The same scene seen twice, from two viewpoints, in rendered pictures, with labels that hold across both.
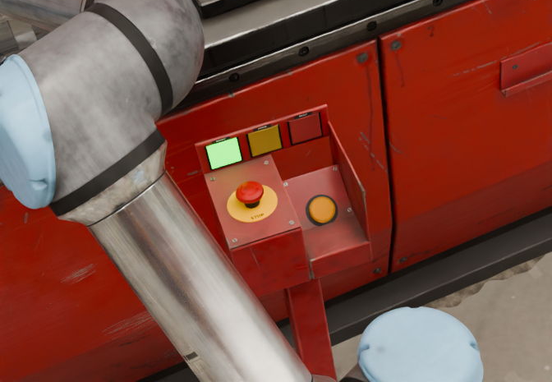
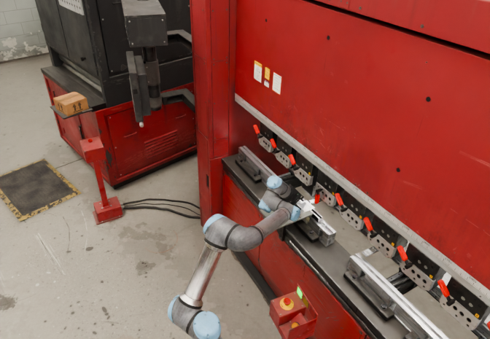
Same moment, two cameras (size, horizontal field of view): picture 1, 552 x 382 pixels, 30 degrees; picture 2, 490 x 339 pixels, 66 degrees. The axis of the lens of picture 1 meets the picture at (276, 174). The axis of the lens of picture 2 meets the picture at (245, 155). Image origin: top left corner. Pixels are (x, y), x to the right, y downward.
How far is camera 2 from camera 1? 1.32 m
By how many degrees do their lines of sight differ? 56
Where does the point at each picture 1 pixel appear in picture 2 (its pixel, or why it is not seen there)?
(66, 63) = (220, 224)
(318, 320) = not seen: outside the picture
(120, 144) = (211, 240)
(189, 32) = (237, 243)
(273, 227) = (278, 310)
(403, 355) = (203, 319)
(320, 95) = (347, 324)
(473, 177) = not seen: outside the picture
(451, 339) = (208, 329)
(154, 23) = (233, 235)
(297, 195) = (297, 318)
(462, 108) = not seen: outside the picture
